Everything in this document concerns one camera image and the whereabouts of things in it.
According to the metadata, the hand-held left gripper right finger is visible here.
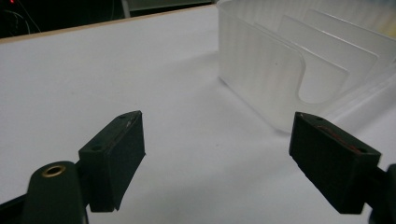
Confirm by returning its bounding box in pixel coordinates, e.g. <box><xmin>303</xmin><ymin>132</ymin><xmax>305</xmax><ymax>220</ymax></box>
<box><xmin>289</xmin><ymin>111</ymin><xmax>383</xmax><ymax>216</ymax></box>

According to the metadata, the translucent white plastic organizer box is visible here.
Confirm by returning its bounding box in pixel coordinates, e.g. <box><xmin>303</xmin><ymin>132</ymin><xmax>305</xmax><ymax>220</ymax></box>
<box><xmin>216</xmin><ymin>0</ymin><xmax>396</xmax><ymax>133</ymax></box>

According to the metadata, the thin cable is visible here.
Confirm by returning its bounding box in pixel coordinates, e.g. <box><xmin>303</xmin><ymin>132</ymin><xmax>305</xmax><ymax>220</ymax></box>
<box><xmin>3</xmin><ymin>0</ymin><xmax>43</xmax><ymax>35</ymax></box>

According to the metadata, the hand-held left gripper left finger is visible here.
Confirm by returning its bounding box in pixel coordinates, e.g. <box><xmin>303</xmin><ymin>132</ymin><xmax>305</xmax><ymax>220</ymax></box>
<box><xmin>78</xmin><ymin>109</ymin><xmax>147</xmax><ymax>214</ymax></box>

